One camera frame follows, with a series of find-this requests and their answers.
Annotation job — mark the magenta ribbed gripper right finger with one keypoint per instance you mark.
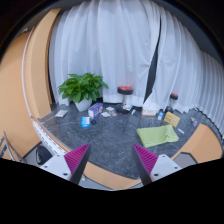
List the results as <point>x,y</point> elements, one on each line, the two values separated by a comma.
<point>145,161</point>

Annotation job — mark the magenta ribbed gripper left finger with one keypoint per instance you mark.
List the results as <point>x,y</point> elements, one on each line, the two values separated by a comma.
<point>76,161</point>

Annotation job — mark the green folded towel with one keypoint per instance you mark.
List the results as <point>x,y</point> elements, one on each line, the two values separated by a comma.
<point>154,136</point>

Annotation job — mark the small blue box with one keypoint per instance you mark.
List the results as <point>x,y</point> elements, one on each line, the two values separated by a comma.
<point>85,121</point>

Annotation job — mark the small blue white bottle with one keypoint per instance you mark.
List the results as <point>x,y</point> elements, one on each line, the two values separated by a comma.
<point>160,115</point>

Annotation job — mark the clear plastic packet on floor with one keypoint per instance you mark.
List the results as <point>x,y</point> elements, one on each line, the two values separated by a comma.
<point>61,113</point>

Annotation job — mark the yellow cardboard box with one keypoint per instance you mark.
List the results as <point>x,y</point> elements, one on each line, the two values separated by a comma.
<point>172,119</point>

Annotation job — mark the white paper bag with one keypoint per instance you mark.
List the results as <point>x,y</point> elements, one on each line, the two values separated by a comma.
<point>150,107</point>

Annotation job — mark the purple white cardboard box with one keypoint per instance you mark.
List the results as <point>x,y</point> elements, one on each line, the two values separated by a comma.
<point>95,110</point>

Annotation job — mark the scattered paper cards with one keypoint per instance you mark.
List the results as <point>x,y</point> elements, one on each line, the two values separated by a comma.
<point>110,111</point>

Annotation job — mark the green potted plant white pot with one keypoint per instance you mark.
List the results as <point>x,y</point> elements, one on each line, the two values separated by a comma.
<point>82,89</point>

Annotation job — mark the red-top stool at right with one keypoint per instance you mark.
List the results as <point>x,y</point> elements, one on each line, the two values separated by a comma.
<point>172,99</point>

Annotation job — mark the red-top stool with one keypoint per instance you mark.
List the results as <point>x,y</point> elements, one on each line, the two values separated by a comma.
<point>124,91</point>
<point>172,99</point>

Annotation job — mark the red-top stool near centre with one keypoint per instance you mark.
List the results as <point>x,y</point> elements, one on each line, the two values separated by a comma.
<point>124,91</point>

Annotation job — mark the white curtain right panel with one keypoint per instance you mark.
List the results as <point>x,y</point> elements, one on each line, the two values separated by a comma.
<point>183,69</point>

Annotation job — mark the white curtain panel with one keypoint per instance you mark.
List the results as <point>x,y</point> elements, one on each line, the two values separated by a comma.
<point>183,69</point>
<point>115,39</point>

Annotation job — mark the orange wooden cabinet panel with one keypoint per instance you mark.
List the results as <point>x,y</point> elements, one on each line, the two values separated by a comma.
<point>35,67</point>

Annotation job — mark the white curtain left panel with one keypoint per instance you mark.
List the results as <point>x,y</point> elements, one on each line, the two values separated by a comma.
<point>115,39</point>

